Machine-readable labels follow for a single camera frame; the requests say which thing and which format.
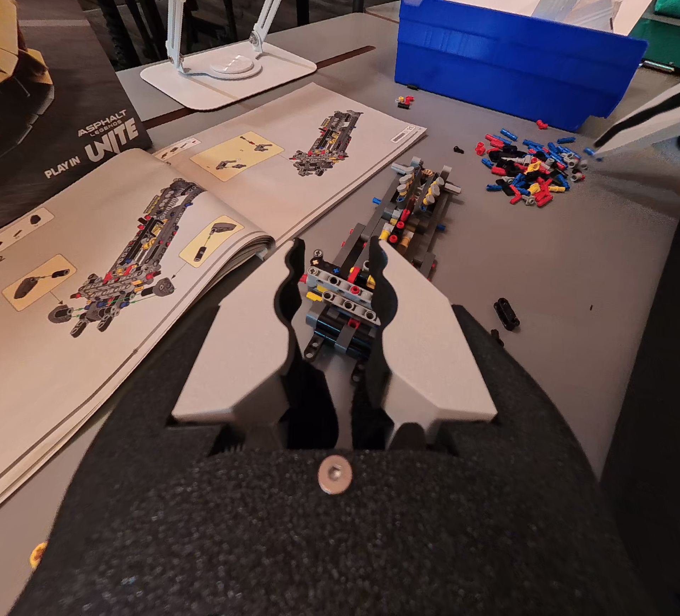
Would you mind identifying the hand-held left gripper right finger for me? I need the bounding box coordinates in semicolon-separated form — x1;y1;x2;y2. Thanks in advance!
351;236;498;450

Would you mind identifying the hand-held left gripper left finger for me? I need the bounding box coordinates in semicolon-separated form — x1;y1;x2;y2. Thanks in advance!
171;238;338;450

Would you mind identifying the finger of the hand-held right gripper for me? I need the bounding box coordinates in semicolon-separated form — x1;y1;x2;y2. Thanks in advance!
592;105;680;156
610;86;680;132

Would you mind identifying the black lego connector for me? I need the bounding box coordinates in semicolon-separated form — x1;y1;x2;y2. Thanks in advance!
493;297;520;331

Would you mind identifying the pile of small lego pieces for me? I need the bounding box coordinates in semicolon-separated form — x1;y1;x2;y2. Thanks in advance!
474;127;589;208

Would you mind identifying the grey lego car chassis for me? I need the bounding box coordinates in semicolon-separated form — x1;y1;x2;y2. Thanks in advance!
303;162;462;362

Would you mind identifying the lego instruction booklet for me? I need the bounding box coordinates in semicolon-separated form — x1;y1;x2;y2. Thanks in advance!
0;82;428;502

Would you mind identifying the lego set box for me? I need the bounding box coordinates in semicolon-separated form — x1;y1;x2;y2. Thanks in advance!
0;0;154;229

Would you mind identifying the green plastic bin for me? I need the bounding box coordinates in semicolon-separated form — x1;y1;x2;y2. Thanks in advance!
632;0;680;64

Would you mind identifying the blue plastic bin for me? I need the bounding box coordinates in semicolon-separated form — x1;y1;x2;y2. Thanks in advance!
394;0;649;132

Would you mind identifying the white document stand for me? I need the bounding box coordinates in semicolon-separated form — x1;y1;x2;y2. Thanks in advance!
139;0;333;112

